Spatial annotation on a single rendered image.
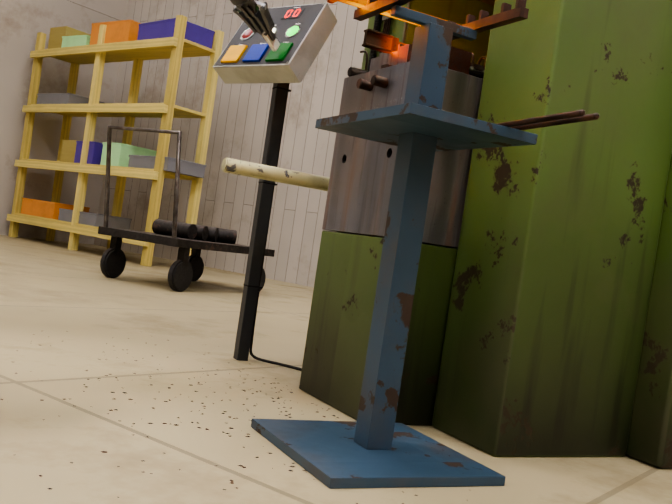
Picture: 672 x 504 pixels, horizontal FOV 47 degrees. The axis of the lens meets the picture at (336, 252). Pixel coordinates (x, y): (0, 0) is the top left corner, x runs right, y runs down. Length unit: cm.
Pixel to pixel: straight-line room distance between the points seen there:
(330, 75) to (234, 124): 128
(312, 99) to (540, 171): 587
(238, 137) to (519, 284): 653
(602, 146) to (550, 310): 42
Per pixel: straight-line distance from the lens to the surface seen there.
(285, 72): 250
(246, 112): 817
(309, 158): 749
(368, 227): 202
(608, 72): 201
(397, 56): 219
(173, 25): 725
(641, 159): 209
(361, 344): 199
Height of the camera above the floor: 43
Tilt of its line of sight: 1 degrees down
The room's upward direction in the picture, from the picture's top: 8 degrees clockwise
